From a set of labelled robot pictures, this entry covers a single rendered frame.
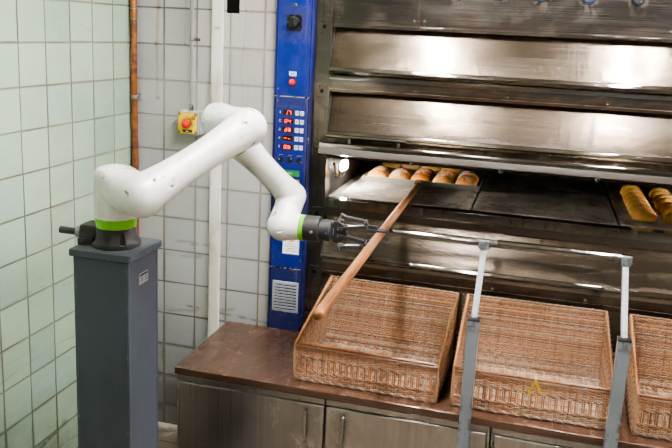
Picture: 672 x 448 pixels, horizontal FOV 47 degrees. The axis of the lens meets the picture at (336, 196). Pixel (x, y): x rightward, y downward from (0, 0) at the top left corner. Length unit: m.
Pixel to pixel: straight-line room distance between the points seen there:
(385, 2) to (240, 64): 0.66
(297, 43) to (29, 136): 1.09
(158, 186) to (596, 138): 1.68
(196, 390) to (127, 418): 0.60
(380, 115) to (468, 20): 0.51
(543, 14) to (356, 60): 0.74
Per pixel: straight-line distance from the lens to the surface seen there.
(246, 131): 2.40
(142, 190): 2.25
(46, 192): 3.09
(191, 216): 3.53
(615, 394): 2.75
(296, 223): 2.70
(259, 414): 3.07
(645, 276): 3.25
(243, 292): 3.52
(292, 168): 3.27
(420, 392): 2.91
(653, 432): 2.94
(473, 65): 3.10
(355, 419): 2.96
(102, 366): 2.55
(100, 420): 2.64
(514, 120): 3.12
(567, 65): 3.10
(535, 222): 3.17
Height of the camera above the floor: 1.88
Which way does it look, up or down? 12 degrees down
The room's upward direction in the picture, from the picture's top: 3 degrees clockwise
